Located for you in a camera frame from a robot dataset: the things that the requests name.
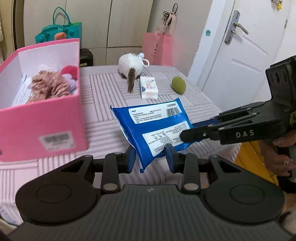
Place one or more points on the teal felt tote bag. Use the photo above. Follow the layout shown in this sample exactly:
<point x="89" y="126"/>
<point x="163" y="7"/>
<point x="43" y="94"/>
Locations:
<point x="59" y="32"/>

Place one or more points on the white door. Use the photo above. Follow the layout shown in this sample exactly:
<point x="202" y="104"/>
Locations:
<point x="237" y="76"/>

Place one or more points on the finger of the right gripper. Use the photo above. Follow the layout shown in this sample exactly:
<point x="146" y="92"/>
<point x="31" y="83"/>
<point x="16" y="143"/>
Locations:
<point x="243" y="116"/>
<point x="199" y="133"/>

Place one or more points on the beige wardrobe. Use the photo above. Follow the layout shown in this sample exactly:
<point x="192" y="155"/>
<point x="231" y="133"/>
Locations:
<point x="109" y="28"/>

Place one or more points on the white tissue pack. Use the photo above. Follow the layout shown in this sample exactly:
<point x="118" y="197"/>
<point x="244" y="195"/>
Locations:
<point x="148" y="88"/>

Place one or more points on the silver door handle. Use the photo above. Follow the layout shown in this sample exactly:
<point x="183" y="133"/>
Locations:
<point x="232" y="28"/>

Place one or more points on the brown pink scrunchie fabric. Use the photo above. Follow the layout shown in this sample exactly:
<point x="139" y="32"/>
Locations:
<point x="47" y="85"/>

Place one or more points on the black suitcase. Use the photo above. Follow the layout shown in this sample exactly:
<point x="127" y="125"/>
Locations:
<point x="86" y="58"/>

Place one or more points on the right hand with ring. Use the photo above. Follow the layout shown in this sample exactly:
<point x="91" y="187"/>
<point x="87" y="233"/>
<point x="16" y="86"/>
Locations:
<point x="278" y="164"/>

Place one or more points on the red plush toy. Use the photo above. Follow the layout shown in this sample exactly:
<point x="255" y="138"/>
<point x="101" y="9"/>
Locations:
<point x="69" y="69"/>

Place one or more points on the pink cardboard box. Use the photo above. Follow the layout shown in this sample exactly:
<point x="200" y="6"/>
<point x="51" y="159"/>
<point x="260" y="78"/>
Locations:
<point x="41" y="107"/>

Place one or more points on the green plush ball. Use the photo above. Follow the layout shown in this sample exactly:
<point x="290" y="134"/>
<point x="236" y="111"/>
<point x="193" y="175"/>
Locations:
<point x="178" y="85"/>

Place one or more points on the striped pink table cloth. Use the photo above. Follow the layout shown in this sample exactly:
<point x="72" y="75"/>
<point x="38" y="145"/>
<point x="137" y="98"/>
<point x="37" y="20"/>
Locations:
<point x="103" y="88"/>

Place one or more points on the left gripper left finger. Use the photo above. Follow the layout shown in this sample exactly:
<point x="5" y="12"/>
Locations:
<point x="115" y="164"/>

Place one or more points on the white fluffy plush toy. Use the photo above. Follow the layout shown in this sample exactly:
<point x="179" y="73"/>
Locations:
<point x="130" y="66"/>

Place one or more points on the blue wet wipes pack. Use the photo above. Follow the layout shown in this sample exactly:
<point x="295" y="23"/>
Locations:
<point x="148" y="128"/>

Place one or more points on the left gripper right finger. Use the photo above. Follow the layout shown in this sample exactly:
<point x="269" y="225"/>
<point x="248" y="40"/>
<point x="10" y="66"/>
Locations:
<point x="187" y="165"/>

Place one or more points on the pink paper bag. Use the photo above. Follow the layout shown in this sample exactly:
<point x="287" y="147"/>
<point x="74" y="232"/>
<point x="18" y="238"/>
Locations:
<point x="158" y="49"/>

